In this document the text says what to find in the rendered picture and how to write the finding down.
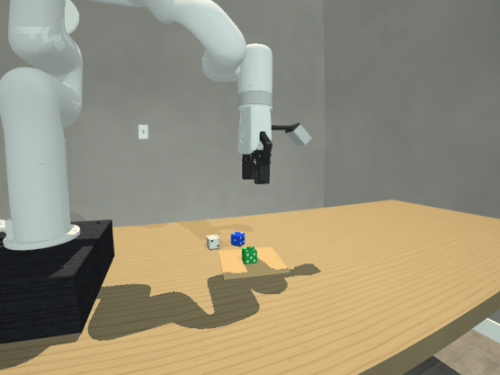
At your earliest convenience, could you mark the white die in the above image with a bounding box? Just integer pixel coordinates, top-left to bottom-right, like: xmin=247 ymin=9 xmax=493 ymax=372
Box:
xmin=207 ymin=235 xmax=220 ymax=249

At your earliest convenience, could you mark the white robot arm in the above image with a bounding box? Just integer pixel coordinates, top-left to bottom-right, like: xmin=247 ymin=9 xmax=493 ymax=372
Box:
xmin=0 ymin=0 xmax=272 ymax=250

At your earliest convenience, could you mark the green die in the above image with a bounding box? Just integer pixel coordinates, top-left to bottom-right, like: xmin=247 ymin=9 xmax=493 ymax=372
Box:
xmin=242 ymin=246 xmax=257 ymax=264

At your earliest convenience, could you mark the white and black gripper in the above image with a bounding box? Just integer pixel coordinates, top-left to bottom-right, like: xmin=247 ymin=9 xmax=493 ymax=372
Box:
xmin=238 ymin=104 xmax=272 ymax=184

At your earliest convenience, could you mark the light orange flat mat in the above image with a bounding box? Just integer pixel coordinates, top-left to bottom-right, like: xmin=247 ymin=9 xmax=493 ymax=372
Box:
xmin=219 ymin=247 xmax=290 ymax=280

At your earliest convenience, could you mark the blue die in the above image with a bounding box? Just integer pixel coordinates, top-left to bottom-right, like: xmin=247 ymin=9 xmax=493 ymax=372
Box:
xmin=231 ymin=232 xmax=245 ymax=246

